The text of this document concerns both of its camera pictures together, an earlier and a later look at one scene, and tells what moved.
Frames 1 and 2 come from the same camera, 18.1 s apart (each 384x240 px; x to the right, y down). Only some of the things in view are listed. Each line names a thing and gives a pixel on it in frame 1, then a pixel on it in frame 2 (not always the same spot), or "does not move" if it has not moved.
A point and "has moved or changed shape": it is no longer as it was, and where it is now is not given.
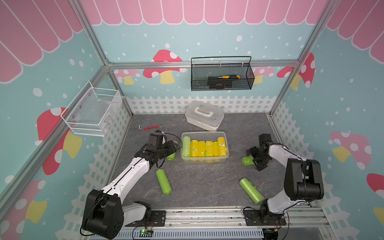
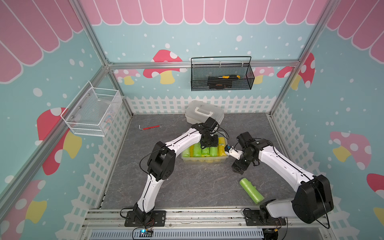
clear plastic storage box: x=204 y=147 does not move
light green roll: x=186 y=146 does not move
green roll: x=248 y=161 has moved or changed shape
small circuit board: x=144 y=233 does not move
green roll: x=251 y=190 does not move
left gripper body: x=166 y=150 -> x=211 y=141
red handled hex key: x=149 y=128 does not move
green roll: x=164 y=181 -> x=205 y=152
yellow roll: x=222 y=149 does not move
